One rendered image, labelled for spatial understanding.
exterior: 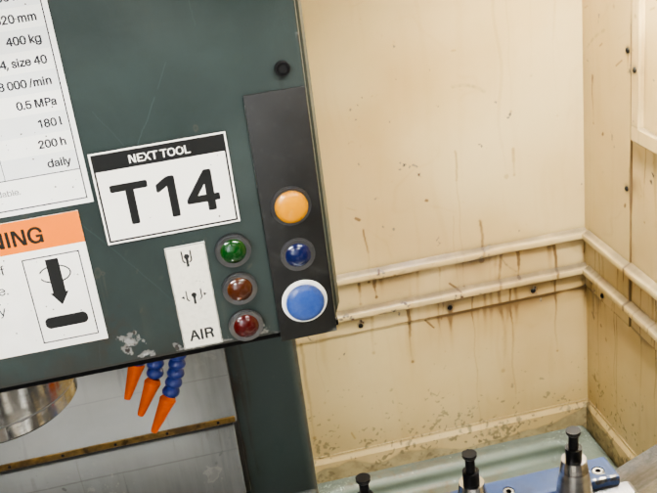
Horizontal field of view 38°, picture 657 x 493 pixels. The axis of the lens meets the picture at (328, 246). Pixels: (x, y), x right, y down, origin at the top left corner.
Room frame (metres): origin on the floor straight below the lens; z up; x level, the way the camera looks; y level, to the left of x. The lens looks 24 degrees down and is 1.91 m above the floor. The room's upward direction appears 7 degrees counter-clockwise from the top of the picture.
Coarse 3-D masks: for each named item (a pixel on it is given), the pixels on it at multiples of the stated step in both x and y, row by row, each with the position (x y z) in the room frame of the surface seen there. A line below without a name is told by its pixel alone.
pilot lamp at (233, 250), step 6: (234, 240) 0.66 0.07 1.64; (222, 246) 0.66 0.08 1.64; (228, 246) 0.66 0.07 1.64; (234, 246) 0.66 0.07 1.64; (240, 246) 0.66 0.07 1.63; (222, 252) 0.66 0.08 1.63; (228, 252) 0.66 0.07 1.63; (234, 252) 0.66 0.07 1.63; (240, 252) 0.66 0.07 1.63; (228, 258) 0.66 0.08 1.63; (234, 258) 0.66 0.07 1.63; (240, 258) 0.66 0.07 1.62
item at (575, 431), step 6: (570, 426) 0.81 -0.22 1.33; (576, 426) 0.81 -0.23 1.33; (570, 432) 0.80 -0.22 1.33; (576, 432) 0.80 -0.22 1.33; (570, 438) 0.80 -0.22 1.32; (576, 438) 0.80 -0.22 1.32; (570, 444) 0.80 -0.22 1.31; (576, 444) 0.80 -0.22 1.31; (570, 450) 0.80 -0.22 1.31; (576, 450) 0.80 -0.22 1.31; (582, 450) 0.80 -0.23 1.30; (570, 456) 0.80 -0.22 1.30; (576, 456) 0.79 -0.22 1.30; (582, 456) 0.80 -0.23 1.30; (570, 462) 0.80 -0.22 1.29; (576, 462) 0.79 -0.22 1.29
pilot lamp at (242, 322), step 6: (240, 318) 0.66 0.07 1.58; (246, 318) 0.66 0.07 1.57; (252, 318) 0.66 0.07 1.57; (234, 324) 0.66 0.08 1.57; (240, 324) 0.66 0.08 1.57; (246, 324) 0.66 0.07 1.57; (252, 324) 0.66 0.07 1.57; (258, 324) 0.66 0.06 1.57; (240, 330) 0.66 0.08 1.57; (246, 330) 0.66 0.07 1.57; (252, 330) 0.66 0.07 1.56; (246, 336) 0.66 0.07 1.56
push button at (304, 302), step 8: (296, 288) 0.67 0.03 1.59; (304, 288) 0.66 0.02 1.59; (312, 288) 0.67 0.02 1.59; (288, 296) 0.66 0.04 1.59; (296, 296) 0.66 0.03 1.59; (304, 296) 0.66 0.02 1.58; (312, 296) 0.66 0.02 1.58; (320, 296) 0.67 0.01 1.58; (288, 304) 0.66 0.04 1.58; (296, 304) 0.66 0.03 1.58; (304, 304) 0.66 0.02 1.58; (312, 304) 0.66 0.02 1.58; (320, 304) 0.66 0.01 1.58; (288, 312) 0.66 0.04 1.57; (296, 312) 0.66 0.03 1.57; (304, 312) 0.66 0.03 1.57; (312, 312) 0.66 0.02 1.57; (320, 312) 0.67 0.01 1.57; (304, 320) 0.66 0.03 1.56
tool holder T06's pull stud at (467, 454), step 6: (468, 450) 0.79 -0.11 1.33; (474, 450) 0.79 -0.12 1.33; (462, 456) 0.78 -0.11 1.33; (468, 456) 0.78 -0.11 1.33; (474, 456) 0.78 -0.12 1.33; (468, 462) 0.78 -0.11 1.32; (474, 462) 0.78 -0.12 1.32; (468, 468) 0.78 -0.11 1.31; (474, 468) 0.78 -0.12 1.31; (462, 474) 0.78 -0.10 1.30; (468, 474) 0.78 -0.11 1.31; (474, 474) 0.78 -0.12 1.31; (462, 480) 0.79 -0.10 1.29; (468, 480) 0.78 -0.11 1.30; (474, 480) 0.78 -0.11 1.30; (468, 486) 0.78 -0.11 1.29; (474, 486) 0.78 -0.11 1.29
